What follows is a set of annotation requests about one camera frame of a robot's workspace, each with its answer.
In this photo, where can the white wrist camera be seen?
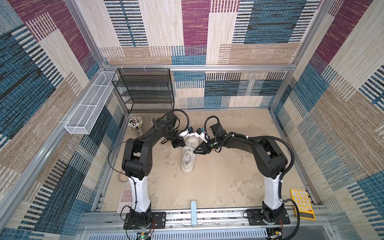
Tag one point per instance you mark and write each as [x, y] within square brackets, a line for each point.
[187, 133]
[201, 133]

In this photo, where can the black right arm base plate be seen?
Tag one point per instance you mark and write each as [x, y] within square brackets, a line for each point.
[263, 217]

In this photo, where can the yellow calculator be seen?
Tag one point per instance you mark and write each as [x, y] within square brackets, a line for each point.
[304, 204]

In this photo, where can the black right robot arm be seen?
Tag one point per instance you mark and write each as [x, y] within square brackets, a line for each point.
[270, 160]

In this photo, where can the light blue handle bar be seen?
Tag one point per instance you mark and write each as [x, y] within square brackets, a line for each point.
[194, 213]

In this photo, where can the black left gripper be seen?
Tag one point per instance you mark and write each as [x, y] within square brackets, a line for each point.
[180, 142]

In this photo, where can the black wire mesh shelf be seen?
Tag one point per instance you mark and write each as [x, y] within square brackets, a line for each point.
[145, 90]

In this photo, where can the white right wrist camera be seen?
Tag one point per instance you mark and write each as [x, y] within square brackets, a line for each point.
[201, 133]

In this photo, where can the white canvas sneaker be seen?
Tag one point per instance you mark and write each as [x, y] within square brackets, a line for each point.
[187, 169]

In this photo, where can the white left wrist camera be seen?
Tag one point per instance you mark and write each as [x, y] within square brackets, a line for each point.
[187, 133]

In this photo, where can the pink white flat device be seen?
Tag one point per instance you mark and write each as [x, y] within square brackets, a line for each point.
[125, 201]

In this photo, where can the clear tube of coloured pencils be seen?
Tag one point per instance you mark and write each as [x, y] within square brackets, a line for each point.
[137, 126]

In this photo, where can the white wire mesh basket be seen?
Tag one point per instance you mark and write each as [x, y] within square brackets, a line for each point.
[87, 112]

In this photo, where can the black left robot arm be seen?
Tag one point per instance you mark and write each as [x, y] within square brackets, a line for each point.
[138, 162]

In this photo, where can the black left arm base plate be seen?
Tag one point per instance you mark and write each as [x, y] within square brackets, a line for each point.
[135, 221]

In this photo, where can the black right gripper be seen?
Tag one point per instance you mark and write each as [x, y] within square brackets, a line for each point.
[204, 148]

